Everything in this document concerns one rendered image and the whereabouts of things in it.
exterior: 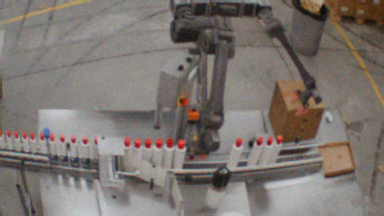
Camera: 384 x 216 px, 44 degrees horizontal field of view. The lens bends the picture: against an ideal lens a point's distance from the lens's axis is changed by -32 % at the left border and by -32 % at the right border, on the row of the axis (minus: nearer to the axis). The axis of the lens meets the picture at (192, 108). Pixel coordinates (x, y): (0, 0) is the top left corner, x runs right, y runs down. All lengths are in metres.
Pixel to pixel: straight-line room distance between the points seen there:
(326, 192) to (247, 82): 2.09
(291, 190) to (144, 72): 2.18
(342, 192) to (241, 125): 0.92
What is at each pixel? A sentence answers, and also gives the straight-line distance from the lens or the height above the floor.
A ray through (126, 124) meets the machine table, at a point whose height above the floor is 0.83.
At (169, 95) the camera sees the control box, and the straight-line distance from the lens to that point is 3.00.
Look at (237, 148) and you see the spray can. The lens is 3.27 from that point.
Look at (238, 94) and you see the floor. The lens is 5.15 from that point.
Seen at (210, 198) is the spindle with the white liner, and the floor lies 0.99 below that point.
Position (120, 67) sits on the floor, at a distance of 5.23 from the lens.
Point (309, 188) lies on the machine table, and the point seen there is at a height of 0.83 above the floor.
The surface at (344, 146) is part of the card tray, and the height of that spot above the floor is 0.83.
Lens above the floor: 3.36
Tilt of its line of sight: 43 degrees down
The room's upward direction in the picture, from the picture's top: 11 degrees clockwise
